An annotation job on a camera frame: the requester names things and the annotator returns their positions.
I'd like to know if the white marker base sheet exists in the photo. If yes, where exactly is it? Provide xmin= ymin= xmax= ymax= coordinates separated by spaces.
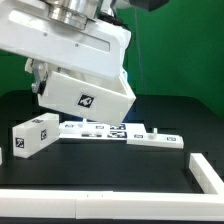
xmin=102 ymin=123 xmax=146 ymax=140

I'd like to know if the white L-shaped fence frame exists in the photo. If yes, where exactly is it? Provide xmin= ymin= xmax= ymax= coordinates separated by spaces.
xmin=0 ymin=153 xmax=224 ymax=221

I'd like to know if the white cabinet top block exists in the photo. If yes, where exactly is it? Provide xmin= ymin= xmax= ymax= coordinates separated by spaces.
xmin=12 ymin=113 xmax=59 ymax=158

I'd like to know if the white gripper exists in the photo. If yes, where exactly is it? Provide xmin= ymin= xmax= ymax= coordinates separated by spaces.
xmin=0 ymin=0 xmax=131 ymax=94

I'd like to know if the white door panel with knob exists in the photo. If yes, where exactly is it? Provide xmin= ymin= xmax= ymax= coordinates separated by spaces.
xmin=127 ymin=128 xmax=184 ymax=149

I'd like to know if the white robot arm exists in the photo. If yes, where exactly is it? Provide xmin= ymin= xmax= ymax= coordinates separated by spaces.
xmin=0 ymin=0 xmax=170 ymax=80

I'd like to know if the white cabinet body box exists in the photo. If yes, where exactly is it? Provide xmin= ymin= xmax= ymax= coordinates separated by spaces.
xmin=38 ymin=71 xmax=136 ymax=126

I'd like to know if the white door panel with pegs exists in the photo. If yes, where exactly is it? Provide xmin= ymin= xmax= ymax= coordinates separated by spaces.
xmin=59 ymin=120 xmax=110 ymax=139

